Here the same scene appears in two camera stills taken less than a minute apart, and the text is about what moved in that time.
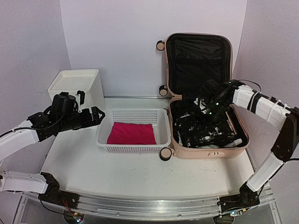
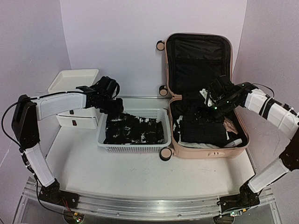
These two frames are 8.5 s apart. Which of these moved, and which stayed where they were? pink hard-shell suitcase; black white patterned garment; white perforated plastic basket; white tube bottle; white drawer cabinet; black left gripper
Moved: black white patterned garment; black left gripper
Stayed: white perforated plastic basket; white drawer cabinet; white tube bottle; pink hard-shell suitcase
